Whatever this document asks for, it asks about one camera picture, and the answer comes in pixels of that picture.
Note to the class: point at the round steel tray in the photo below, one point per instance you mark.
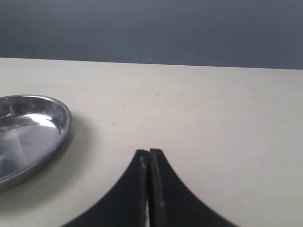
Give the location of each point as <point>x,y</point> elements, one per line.
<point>32,129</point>

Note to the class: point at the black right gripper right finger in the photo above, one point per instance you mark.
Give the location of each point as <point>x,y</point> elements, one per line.
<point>171,203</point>

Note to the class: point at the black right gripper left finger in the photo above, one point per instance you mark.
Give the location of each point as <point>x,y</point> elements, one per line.
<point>124,205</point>

